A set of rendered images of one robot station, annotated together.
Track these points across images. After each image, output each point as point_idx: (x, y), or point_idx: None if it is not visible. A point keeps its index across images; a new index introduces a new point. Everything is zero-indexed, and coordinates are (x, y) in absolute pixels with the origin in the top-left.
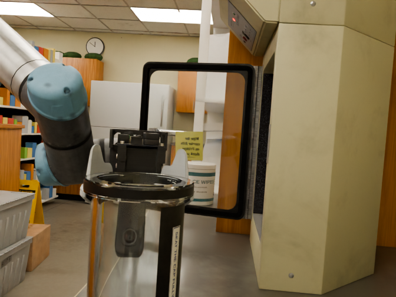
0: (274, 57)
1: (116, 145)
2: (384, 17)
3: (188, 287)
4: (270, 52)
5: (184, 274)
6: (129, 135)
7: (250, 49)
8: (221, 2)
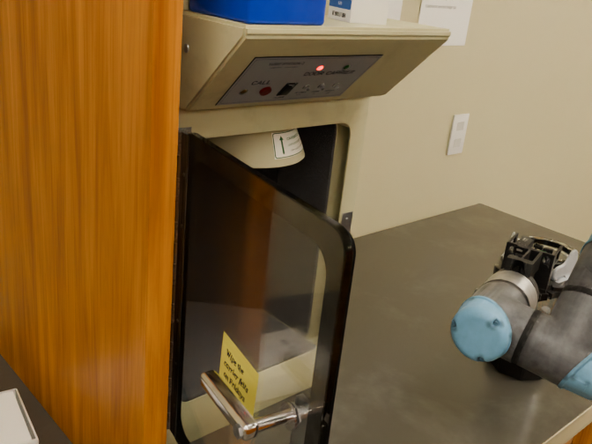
0: (352, 132)
1: (548, 263)
2: None
3: (396, 413)
4: (299, 116)
5: (379, 432)
6: (541, 250)
7: (224, 103)
8: (355, 43)
